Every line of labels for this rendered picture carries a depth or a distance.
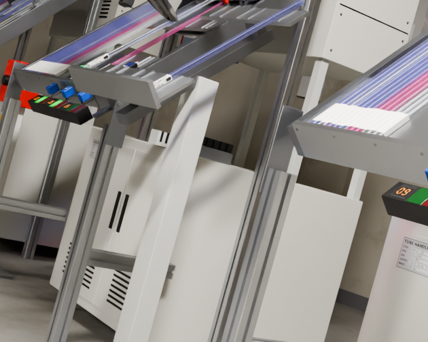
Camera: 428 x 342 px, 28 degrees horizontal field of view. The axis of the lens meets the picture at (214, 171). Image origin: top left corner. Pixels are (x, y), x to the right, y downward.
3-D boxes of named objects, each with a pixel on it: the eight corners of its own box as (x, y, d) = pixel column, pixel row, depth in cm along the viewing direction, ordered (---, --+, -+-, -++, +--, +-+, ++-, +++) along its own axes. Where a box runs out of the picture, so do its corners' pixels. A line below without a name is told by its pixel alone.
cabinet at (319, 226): (137, 373, 235) (197, 157, 234) (43, 300, 293) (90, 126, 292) (311, 389, 271) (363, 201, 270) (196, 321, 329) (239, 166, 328)
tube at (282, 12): (144, 95, 184) (143, 91, 184) (140, 94, 185) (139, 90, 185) (304, 4, 208) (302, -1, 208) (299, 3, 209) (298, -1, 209)
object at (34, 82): (112, 111, 220) (101, 87, 217) (22, 90, 275) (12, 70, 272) (116, 109, 221) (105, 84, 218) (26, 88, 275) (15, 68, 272)
